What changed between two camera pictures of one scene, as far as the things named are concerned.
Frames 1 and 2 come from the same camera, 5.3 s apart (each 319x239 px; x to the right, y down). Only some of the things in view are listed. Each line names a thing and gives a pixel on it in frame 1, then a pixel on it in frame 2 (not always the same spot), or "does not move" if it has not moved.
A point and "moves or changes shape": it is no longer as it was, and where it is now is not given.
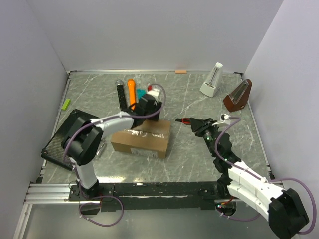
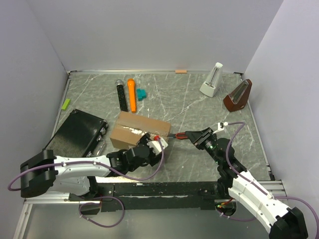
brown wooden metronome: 238,98 does not move
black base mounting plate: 153,196 does not move
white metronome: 210,87 does not move
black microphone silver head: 119,84 does not move
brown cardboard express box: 149,138 moves or changes shape
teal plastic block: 140,92 does not move
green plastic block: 66,104 does not move
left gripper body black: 156,107 to 145,139
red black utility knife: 184,120 to 179,136
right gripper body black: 206,130 to 206,140
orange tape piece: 180,71 does not move
